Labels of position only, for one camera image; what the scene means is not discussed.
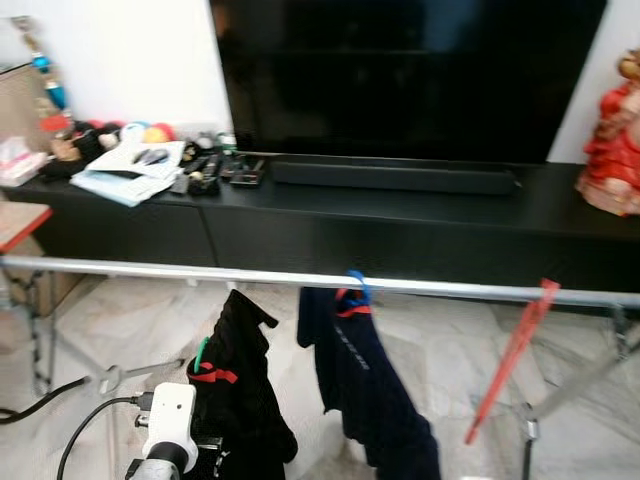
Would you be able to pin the black garment red collar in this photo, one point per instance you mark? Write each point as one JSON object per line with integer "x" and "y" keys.
{"x": 240, "y": 400}

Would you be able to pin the blue and red clothes hanger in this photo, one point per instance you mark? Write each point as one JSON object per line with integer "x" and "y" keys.
{"x": 358, "y": 285}

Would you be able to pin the navy t-shirt white print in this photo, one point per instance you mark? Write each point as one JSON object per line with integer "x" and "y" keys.
{"x": 370, "y": 390}

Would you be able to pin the silver clothes rack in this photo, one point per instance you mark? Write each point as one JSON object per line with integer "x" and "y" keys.
{"x": 200, "y": 273}

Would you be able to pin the black remote control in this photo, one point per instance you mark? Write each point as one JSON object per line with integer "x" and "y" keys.
{"x": 200, "y": 175}

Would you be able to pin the small black box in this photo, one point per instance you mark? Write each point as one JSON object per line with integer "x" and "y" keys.
{"x": 243, "y": 172}

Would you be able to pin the white paper stack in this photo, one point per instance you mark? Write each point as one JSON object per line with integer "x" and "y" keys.
{"x": 125, "y": 175}

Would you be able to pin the black tv console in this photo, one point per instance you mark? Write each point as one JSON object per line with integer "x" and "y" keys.
{"x": 400, "y": 225}

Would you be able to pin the black computer mouse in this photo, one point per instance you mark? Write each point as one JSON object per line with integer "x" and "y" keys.
{"x": 150, "y": 156}

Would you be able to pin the clear bottle green label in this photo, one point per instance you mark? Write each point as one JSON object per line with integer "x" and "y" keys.
{"x": 228, "y": 145}

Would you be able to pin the orange red round toy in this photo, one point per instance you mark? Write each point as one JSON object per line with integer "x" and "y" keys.
{"x": 160, "y": 132}

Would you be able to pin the black soundbar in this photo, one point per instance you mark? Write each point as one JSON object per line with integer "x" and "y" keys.
{"x": 390, "y": 177}

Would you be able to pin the white blue round toy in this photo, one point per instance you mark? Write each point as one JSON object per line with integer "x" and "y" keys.
{"x": 133, "y": 132}

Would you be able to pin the black mouse plush toy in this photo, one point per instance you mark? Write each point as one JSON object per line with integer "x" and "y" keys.
{"x": 98, "y": 140}

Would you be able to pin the glass jar red lid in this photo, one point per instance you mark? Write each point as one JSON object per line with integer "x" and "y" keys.
{"x": 65, "y": 145}

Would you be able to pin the pink tissue pack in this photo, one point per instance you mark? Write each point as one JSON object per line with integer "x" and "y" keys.
{"x": 20, "y": 165}

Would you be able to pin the red laughing buddha statue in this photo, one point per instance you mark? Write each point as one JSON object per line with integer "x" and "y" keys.
{"x": 610, "y": 150}

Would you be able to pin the gold trophy blue ball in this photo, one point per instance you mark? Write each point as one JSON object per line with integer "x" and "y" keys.
{"x": 55, "y": 95}

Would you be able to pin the light wooden cabinet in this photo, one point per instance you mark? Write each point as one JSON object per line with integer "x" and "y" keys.
{"x": 20, "y": 105}

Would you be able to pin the black television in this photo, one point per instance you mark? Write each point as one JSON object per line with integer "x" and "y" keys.
{"x": 400, "y": 80}

